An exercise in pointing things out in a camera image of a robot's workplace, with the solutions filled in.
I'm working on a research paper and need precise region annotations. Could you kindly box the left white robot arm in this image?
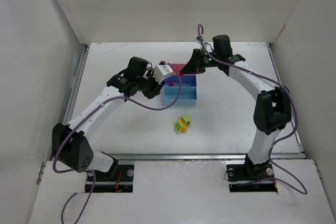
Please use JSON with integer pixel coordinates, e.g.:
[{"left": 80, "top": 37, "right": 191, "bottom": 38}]
[{"left": 52, "top": 57, "right": 174, "bottom": 180}]

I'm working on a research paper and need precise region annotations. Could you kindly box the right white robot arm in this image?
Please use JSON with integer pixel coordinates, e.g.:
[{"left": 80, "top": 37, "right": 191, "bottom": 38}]
[{"left": 180, "top": 35, "right": 292, "bottom": 182}]

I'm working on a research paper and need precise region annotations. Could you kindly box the dark blue container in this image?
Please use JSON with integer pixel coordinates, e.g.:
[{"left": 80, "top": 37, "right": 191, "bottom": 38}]
[{"left": 165, "top": 74, "right": 197, "bottom": 87}]

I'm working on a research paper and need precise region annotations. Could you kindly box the pink container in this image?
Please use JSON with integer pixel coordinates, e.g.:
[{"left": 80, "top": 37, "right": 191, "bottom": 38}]
[{"left": 171, "top": 63, "right": 185, "bottom": 75}]

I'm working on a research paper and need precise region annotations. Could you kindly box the light blue container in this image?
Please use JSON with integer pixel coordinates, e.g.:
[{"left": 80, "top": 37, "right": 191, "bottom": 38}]
[{"left": 162, "top": 86, "right": 197, "bottom": 106}]

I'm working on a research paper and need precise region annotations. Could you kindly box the yellow green lego cluster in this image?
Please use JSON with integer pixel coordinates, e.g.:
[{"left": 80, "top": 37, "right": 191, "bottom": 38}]
[{"left": 174, "top": 115, "right": 192, "bottom": 133}]

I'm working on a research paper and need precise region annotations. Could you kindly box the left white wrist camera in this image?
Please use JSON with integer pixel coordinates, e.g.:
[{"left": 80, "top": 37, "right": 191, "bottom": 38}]
[{"left": 153, "top": 61, "right": 174, "bottom": 83}]

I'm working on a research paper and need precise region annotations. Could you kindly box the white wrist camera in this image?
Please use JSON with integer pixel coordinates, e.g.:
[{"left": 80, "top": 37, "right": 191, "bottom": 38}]
[
  {"left": 195, "top": 37, "right": 206, "bottom": 46},
  {"left": 153, "top": 61, "right": 174, "bottom": 83}
]

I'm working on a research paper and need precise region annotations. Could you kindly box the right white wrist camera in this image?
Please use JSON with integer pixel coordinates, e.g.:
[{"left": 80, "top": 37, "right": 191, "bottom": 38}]
[{"left": 195, "top": 37, "right": 206, "bottom": 46}]

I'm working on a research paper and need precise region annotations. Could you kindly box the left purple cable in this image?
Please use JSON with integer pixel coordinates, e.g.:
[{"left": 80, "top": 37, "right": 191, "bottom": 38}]
[{"left": 52, "top": 62, "right": 182, "bottom": 224}]

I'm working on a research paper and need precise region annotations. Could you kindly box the purple cable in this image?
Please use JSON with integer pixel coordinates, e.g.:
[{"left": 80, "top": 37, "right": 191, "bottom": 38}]
[
  {"left": 197, "top": 24, "right": 308, "bottom": 195},
  {"left": 52, "top": 62, "right": 182, "bottom": 224}
]

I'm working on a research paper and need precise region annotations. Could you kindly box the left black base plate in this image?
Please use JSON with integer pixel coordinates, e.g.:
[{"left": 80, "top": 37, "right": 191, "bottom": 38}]
[{"left": 92, "top": 164, "right": 134, "bottom": 193}]

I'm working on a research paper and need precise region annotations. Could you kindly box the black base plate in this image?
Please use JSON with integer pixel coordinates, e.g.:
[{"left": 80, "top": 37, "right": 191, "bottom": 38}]
[
  {"left": 224, "top": 164, "right": 278, "bottom": 193},
  {"left": 92, "top": 164, "right": 134, "bottom": 193}
]

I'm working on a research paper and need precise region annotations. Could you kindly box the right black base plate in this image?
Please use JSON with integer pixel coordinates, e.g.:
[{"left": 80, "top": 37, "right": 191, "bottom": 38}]
[{"left": 224, "top": 164, "right": 278, "bottom": 193}]

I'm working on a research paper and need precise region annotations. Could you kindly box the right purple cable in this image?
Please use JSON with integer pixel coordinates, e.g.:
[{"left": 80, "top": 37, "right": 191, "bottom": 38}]
[{"left": 197, "top": 24, "right": 308, "bottom": 195}]

